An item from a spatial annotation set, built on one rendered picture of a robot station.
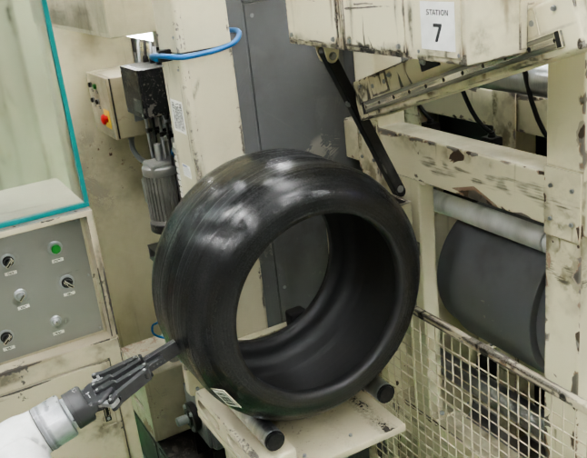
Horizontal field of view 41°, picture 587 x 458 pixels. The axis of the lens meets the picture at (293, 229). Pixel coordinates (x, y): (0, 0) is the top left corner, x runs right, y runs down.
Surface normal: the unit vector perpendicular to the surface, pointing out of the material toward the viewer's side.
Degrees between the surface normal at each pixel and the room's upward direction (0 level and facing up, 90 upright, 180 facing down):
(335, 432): 0
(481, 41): 90
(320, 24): 90
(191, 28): 90
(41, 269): 90
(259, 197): 47
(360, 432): 0
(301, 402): 100
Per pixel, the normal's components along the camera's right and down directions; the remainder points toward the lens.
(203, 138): 0.48, 0.26
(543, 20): -0.87, 0.26
